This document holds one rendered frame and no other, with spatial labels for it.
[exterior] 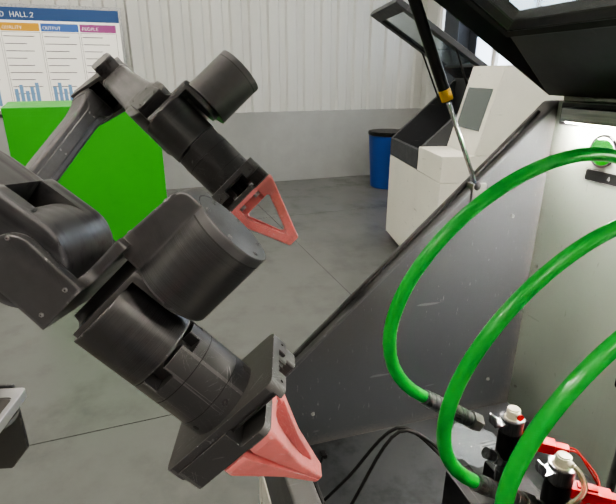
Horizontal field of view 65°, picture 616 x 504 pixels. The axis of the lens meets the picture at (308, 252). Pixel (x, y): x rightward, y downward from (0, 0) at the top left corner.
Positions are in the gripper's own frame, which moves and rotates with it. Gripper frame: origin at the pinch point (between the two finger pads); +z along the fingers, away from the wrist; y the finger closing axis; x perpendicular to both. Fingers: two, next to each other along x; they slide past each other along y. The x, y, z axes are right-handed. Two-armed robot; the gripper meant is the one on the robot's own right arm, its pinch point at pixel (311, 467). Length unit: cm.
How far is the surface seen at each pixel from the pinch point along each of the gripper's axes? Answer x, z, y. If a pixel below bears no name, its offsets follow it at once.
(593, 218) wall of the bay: 44, 29, 39
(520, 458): -0.9, 10.2, 12.1
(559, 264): 8.7, 5.9, 24.7
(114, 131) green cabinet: 315, -77, -92
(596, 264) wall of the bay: 42, 34, 34
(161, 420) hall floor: 155, 44, -128
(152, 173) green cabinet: 325, -41, -99
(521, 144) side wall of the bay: 54, 15, 40
